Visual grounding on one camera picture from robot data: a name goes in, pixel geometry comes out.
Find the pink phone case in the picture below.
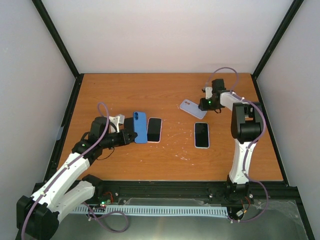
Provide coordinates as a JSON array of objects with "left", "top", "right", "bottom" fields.
[{"left": 146, "top": 117, "right": 164, "bottom": 144}]

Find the left black frame post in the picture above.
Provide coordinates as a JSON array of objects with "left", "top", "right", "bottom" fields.
[{"left": 31, "top": 0, "right": 81, "bottom": 78}]

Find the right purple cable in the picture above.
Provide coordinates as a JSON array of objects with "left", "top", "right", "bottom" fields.
[{"left": 206, "top": 66, "right": 271, "bottom": 223}]

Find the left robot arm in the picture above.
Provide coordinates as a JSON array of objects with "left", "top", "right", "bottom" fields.
[{"left": 16, "top": 116, "right": 138, "bottom": 240}]

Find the light blue phone case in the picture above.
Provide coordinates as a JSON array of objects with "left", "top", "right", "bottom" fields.
[{"left": 194, "top": 121, "right": 210, "bottom": 150}]

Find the black phone case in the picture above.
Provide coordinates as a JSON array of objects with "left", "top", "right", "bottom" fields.
[{"left": 123, "top": 117, "right": 134, "bottom": 135}]

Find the lavender phone case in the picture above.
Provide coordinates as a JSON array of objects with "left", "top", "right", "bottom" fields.
[{"left": 179, "top": 99, "right": 207, "bottom": 120}]

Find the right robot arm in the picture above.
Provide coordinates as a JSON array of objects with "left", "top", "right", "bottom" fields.
[{"left": 198, "top": 78, "right": 265, "bottom": 203}]

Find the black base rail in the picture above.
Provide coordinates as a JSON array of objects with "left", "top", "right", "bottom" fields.
[{"left": 32, "top": 179, "right": 251, "bottom": 207}]

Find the right black frame post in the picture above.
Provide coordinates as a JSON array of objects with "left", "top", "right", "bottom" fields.
[{"left": 251, "top": 0, "right": 304, "bottom": 81}]

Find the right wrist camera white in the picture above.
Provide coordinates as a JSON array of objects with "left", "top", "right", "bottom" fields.
[{"left": 202, "top": 86, "right": 213, "bottom": 100}]

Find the light blue cable duct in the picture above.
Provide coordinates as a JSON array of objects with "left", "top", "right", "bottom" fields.
[{"left": 72, "top": 202, "right": 229, "bottom": 218}]

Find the black frame post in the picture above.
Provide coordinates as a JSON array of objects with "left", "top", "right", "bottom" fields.
[
  {"left": 31, "top": 0, "right": 81, "bottom": 78},
  {"left": 251, "top": 0, "right": 304, "bottom": 81}
]

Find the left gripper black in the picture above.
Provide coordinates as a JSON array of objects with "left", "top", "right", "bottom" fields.
[{"left": 100, "top": 128, "right": 137, "bottom": 149}]

